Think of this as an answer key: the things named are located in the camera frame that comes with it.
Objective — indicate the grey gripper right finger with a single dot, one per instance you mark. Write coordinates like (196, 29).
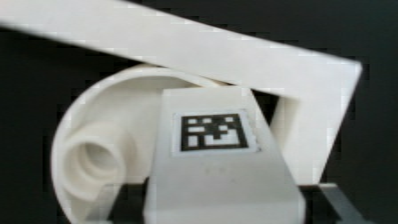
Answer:
(350, 216)

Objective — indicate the white round stool seat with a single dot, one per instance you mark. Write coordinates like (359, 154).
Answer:
(105, 136)

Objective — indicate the white fence bar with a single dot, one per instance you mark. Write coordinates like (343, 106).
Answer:
(313, 133)
(124, 29)

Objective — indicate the white front fence bar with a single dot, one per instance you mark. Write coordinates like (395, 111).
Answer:
(124, 29)

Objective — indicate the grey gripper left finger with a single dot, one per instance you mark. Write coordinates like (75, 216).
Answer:
(101, 206)

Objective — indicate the white stool leg front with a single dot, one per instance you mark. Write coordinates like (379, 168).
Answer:
(220, 181)

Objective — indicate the white right fence bar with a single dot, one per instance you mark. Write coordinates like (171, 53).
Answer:
(313, 133)

